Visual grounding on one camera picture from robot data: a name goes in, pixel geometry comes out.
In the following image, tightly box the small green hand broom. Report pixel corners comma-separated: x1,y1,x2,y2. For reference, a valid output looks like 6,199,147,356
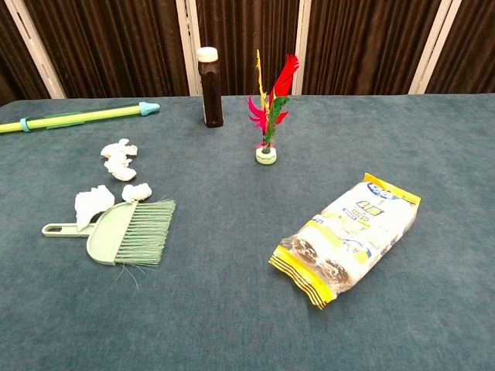
41,197,177,291

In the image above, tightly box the yellow and white snack bag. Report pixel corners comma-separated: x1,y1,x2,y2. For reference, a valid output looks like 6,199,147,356
268,172,422,311

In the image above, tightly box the colourful feather shuttlecock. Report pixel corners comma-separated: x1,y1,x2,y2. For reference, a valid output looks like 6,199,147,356
247,49,301,166

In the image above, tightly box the dark bottle with white cap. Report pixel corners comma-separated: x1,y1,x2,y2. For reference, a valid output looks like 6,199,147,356
196,46,224,129

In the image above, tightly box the small crumpled white paper wad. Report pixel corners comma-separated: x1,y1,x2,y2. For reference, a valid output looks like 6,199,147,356
121,182,152,203

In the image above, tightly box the large crumpled white tissue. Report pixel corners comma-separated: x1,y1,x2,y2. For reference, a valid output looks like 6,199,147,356
73,184,116,232

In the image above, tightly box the yellow blue toy stick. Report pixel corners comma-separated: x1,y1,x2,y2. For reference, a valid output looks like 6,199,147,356
0,101,161,134

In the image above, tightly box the dark brown pleated curtain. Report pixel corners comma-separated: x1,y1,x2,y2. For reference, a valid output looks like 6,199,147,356
0,0,495,107

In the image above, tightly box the white metal frame post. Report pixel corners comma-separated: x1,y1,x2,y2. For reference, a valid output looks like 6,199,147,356
288,0,312,96
176,0,203,97
408,0,463,96
3,0,67,100

